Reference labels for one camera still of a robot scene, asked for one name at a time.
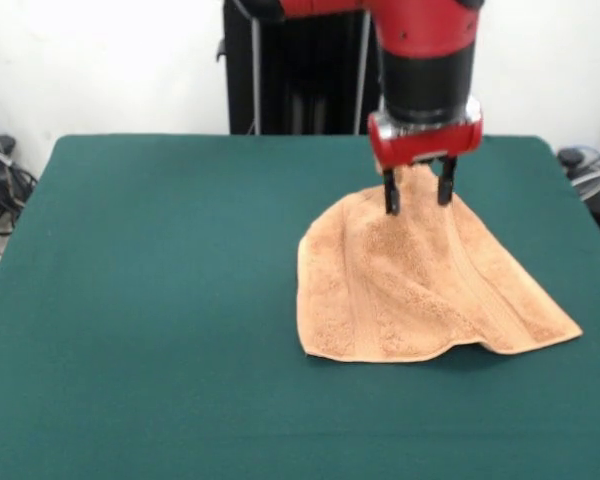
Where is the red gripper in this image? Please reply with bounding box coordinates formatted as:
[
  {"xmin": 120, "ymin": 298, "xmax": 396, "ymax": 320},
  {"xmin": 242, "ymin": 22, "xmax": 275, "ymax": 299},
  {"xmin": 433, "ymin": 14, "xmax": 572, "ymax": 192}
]
[{"xmin": 367, "ymin": 97, "xmax": 485, "ymax": 217}]

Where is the tan terry towel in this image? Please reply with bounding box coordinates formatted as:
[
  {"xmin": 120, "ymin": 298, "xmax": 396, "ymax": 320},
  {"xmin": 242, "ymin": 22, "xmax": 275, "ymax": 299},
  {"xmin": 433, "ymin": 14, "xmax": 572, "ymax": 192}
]
[{"xmin": 296, "ymin": 162, "xmax": 584, "ymax": 365}]

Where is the dark green table cloth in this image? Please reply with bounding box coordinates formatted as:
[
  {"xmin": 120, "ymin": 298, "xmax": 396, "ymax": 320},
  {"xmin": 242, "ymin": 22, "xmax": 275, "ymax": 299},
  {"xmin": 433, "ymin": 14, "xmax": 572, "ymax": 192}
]
[{"xmin": 0, "ymin": 133, "xmax": 600, "ymax": 480}]

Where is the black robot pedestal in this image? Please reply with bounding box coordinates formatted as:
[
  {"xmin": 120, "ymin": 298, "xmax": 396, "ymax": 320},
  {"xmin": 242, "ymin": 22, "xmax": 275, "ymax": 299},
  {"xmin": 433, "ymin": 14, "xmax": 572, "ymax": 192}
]
[{"xmin": 215, "ymin": 0, "xmax": 386, "ymax": 136}]

